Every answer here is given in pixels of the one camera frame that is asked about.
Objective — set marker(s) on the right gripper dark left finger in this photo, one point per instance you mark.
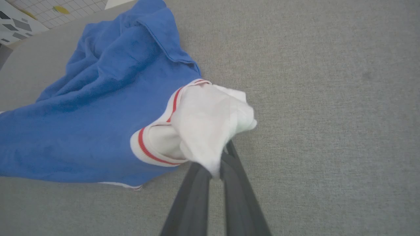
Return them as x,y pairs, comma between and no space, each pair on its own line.
192,203

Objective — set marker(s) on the lemon print grid partition panel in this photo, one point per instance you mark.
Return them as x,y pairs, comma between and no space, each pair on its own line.
65,11

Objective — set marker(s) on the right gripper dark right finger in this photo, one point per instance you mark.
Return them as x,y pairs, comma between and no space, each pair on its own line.
239,203

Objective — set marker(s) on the blue basketball jersey white sleeves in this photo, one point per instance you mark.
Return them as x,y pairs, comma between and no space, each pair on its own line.
82,124

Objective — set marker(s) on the white rectangular box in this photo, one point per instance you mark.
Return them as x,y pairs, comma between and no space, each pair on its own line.
118,2

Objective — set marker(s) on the white panel with grey shapes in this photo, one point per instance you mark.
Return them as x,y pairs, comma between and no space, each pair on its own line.
16,26

